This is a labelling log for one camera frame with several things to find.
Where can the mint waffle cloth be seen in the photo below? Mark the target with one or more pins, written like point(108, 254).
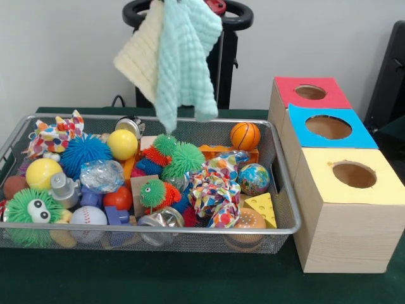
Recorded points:
point(186, 63)

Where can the cream waffle cloth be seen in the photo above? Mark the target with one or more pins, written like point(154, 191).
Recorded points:
point(142, 60)

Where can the colourful patterned cloth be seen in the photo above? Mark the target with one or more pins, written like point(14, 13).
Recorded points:
point(53, 139)
point(218, 193)

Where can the wooden box with three holes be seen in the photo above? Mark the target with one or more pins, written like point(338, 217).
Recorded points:
point(348, 234)

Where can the small orange basketball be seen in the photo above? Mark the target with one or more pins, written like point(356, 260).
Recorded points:
point(245, 135)

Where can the small globe ball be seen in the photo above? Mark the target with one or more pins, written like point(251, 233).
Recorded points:
point(253, 179)

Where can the yellow ball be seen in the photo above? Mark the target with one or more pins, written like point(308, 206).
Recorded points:
point(122, 144)
point(42, 174)

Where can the blue spiky ball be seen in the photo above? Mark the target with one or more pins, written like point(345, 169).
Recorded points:
point(85, 152)

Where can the dark green table cloth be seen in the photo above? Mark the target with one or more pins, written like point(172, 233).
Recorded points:
point(158, 278)
point(395, 126)

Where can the green spiky googly-eyed ball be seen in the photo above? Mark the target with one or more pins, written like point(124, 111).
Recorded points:
point(19, 207)

